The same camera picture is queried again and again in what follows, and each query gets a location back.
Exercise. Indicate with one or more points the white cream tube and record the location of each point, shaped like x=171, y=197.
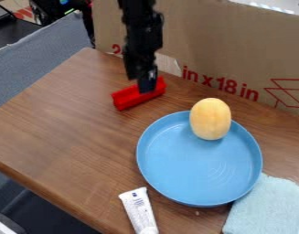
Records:
x=138, y=208

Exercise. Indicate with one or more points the light blue towel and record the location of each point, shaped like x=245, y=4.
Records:
x=267, y=210

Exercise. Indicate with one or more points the grey fabric panel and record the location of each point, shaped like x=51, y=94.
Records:
x=35, y=55

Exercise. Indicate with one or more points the yellow potato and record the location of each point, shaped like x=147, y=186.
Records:
x=210, y=118

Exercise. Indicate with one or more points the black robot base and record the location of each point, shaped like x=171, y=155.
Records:
x=49, y=10

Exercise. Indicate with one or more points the brown cardboard box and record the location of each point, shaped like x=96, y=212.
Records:
x=235, y=47

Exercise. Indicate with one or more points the red plastic block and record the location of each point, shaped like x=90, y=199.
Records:
x=128, y=97

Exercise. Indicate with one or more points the blue round plate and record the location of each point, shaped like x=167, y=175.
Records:
x=196, y=172

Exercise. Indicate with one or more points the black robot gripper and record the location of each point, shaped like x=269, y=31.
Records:
x=143, y=23

